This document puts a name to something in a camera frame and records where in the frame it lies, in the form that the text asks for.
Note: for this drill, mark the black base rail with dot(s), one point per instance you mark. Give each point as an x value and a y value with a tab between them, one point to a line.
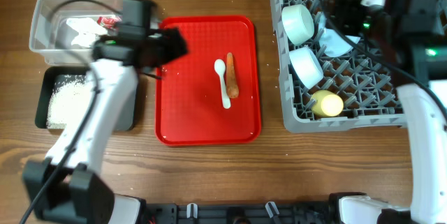
270	212

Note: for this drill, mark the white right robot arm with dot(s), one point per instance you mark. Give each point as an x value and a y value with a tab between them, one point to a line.
412	41

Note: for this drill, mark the black waste tray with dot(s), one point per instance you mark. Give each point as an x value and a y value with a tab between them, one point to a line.
47	88

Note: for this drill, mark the grey dishwasher rack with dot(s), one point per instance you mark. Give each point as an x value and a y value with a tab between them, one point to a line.
365	86

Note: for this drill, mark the white rice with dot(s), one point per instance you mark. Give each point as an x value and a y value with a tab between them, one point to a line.
68	102

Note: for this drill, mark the yellow plastic cup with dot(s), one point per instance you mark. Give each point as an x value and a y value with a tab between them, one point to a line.
327	104

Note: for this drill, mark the crumpled white paper waste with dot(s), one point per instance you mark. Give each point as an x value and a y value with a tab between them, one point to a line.
88	31

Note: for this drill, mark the red snack wrapper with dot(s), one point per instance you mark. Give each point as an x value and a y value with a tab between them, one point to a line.
109	22

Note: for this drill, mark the small light blue bowl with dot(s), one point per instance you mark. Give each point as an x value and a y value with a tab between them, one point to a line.
306	66

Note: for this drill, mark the green bowl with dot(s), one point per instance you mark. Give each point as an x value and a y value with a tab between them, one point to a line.
298	23

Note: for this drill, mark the clear plastic bin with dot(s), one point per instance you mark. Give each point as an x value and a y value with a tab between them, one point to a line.
51	37

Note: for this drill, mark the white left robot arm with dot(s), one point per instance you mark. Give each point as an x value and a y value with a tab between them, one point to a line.
66	186

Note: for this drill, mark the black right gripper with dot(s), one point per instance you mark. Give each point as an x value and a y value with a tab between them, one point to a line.
341	8

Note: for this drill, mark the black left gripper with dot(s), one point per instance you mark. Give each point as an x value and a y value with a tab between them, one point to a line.
174	45

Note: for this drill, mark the orange carrot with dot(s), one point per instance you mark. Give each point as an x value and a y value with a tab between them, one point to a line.
231	81

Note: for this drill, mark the red plastic tray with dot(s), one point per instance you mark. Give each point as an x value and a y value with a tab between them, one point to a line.
188	106

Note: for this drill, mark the white plastic spoon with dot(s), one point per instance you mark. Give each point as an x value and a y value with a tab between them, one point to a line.
220	69

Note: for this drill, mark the large light blue plate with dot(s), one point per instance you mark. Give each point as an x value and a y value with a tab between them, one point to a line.
335	45

